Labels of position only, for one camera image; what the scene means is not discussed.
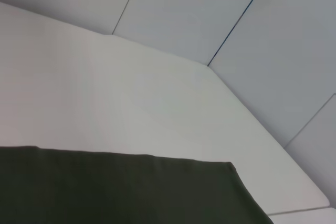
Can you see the dark green FREE t-shirt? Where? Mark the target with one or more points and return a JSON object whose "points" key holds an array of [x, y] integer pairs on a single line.
{"points": [[105, 190]]}

